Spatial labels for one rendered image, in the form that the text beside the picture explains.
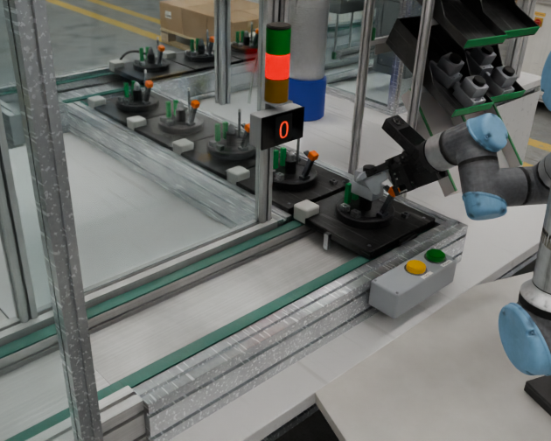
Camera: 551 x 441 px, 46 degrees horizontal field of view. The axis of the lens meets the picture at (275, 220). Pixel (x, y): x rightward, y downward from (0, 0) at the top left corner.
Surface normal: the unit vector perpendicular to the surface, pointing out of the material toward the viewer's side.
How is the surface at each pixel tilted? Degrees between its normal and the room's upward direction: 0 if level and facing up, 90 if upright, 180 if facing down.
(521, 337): 97
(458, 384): 0
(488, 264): 0
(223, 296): 0
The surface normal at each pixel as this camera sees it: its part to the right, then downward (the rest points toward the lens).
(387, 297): -0.73, 0.31
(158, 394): 0.04, -0.88
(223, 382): 0.68, 0.37
